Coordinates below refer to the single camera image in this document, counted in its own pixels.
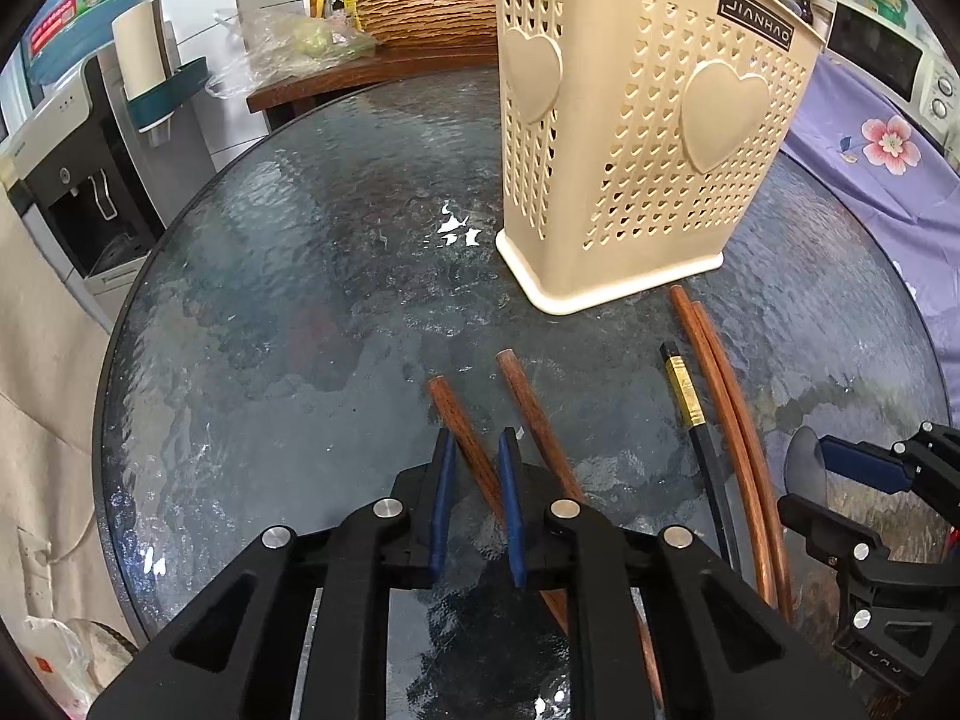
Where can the wooden counter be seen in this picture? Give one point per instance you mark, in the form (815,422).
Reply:
(337,82)

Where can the brown glass bottle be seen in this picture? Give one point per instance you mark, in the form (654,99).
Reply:
(804,4)

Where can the black chopstick gold band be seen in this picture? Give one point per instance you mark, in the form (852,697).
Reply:
(709,457)

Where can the beige hanging cloth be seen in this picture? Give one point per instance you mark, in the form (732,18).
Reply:
(45,427)

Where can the beige perforated utensil holder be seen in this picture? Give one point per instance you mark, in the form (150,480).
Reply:
(622,165)

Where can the grey water dispenser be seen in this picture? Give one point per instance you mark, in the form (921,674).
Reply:
(75,187)

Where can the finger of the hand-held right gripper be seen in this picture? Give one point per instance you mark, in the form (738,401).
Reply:
(862,461)
(825,525)

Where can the teal cup holder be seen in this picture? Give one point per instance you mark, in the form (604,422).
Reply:
(172,90)

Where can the blue water bottle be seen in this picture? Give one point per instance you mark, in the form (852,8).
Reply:
(75,7)

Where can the round glass table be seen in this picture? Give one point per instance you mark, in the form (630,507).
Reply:
(300,315)

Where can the clear plastic bag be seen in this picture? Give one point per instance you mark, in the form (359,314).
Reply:
(285,45)

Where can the crumpled plastic bag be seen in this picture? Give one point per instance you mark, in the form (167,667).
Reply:
(67,667)

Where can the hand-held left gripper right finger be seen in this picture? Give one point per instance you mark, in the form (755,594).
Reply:
(514,510)

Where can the purple floral cloth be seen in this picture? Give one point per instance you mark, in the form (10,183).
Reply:
(885,195)

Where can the white microwave oven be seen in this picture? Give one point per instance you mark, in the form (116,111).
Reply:
(885,52)

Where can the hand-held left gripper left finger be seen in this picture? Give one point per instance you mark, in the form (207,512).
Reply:
(442,495)

